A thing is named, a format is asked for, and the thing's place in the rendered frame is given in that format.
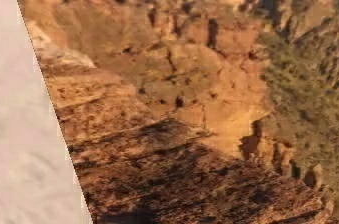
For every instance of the orange canyon landscape wall picture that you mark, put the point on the orange canyon landscape wall picture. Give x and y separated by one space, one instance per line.
190 110

